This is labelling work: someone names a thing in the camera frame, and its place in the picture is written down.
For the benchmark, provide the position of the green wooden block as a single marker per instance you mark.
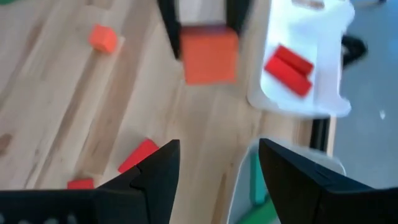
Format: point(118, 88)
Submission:
point(6, 1)
point(258, 215)
point(258, 177)

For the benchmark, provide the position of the orange wooden cube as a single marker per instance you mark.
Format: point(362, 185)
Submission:
point(210, 56)
point(102, 39)

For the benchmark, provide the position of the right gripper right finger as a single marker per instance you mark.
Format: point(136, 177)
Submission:
point(295, 186)

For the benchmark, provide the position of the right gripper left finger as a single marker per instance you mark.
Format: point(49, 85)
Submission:
point(155, 186)

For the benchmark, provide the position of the white plastic bin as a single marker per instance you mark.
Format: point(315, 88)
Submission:
point(323, 87)

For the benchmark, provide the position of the black aluminium frame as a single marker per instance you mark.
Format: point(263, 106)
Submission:
point(319, 133)

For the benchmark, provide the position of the grey plastic bin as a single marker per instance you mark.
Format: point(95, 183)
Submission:
point(244, 193)

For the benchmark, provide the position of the long red wooden block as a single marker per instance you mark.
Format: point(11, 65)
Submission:
point(287, 77)

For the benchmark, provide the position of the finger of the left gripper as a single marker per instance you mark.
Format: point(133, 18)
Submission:
point(169, 25)
point(237, 14)

